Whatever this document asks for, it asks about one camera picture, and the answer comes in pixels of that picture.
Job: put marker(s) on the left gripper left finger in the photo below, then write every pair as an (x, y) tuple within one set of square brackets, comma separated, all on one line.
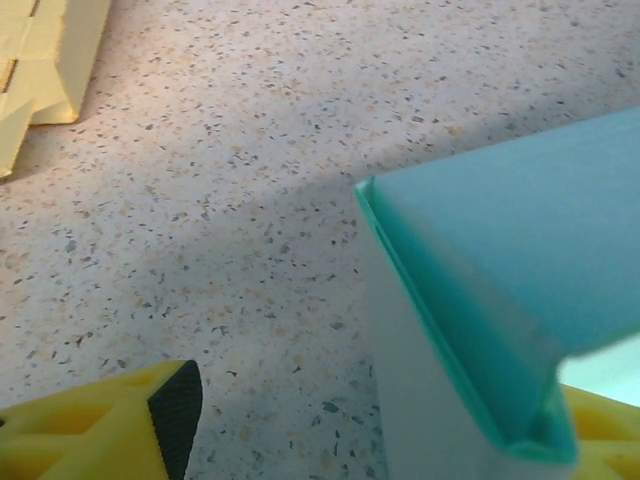
[(100, 430)]

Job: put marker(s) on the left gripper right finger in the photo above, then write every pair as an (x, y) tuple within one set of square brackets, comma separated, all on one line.
[(610, 440)]

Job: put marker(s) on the light blue paper box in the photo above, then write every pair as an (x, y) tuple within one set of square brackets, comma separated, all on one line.
[(500, 250)]

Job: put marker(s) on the yellow paper box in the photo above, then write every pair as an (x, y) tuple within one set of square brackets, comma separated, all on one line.
[(50, 60)]

